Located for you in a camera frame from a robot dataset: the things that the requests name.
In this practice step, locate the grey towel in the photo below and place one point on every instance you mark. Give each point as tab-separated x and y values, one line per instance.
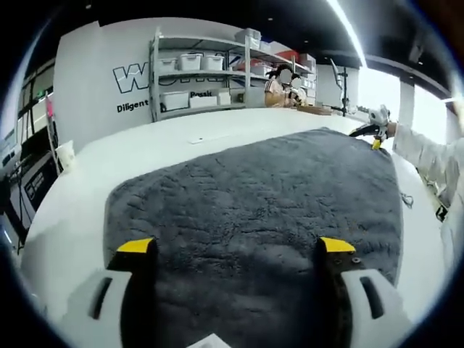
253	203

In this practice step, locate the person's right hand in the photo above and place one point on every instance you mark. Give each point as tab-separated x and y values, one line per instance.
390	130

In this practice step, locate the wooden tray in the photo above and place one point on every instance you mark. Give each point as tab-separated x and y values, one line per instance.
314	110

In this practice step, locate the long ceiling light strip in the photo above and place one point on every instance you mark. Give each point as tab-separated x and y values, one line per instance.
348	32

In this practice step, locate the grey metal shelf rack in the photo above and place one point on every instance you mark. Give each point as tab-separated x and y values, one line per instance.
199	74
247	79

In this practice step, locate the black low cabinet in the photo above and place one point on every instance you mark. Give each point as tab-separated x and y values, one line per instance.
38	185

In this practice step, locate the white carton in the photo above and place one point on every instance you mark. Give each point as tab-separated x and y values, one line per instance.
224	98
203	101

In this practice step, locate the white paper cup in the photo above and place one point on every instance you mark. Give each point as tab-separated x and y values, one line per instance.
66	157

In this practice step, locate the clear plastic storage bin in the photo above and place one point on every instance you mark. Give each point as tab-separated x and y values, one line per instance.
248	38

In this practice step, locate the white lidded storage bin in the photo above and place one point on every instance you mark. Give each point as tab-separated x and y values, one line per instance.
168	65
212	62
190	62

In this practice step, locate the large white storage bin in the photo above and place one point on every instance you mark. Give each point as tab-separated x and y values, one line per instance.
174	100

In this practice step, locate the pink flag on white pole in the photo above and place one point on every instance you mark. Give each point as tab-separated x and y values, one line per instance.
49	107

